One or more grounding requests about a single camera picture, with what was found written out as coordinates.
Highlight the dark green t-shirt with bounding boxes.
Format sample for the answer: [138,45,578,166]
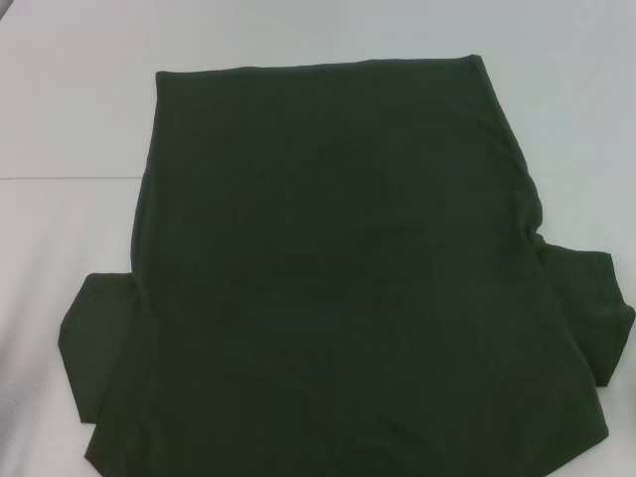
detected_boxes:
[57,54,636,477]

